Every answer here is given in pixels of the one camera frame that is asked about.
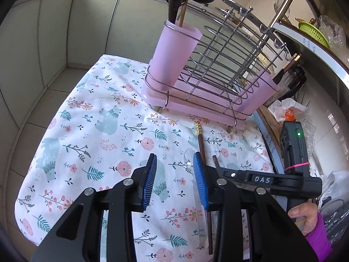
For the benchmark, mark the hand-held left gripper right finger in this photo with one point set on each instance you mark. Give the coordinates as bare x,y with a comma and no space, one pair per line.
200,181

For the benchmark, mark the metal shelf pole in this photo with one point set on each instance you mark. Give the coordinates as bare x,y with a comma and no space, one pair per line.
287,0

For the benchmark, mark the upper shelf board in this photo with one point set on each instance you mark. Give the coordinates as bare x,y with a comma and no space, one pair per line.
321,57

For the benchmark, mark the green plastic basket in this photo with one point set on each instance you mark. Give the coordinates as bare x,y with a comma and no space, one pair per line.
313,32

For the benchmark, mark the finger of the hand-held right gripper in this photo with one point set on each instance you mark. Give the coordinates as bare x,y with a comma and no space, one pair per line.
261,180

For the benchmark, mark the pink plastic utensil cup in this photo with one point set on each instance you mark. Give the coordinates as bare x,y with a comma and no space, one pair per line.
171,60
261,92

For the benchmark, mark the dark brown chopstick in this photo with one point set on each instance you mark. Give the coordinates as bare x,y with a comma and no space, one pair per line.
216,161

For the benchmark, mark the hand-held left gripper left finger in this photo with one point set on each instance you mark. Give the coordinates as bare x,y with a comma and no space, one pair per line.
150,181

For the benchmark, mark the pink plastic drip tray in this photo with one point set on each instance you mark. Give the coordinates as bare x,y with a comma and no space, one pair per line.
196,109

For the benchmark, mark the floral tablecloth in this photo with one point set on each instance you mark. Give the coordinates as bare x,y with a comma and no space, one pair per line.
95,142

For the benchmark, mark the black blender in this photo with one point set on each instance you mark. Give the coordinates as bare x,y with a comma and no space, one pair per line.
293,79

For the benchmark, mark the person's right hand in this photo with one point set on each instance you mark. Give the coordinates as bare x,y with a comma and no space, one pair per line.
309,215

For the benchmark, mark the clear plastic spoon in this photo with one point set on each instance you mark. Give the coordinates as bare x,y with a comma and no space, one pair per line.
190,159

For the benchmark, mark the person's right forearm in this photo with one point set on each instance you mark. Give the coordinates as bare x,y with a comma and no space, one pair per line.
319,240

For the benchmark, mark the clear plastic bag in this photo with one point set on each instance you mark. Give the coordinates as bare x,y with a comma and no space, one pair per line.
331,28
332,191

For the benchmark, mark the black spoon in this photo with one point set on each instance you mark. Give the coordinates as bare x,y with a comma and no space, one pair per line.
174,0

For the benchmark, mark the dark chopstick with gold end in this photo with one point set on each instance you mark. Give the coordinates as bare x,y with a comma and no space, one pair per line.
201,142

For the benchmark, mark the white plastic bag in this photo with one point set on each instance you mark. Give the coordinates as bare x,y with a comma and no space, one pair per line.
278,109

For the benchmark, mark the light wooden chopstick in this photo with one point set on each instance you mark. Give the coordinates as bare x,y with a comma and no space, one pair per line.
185,0

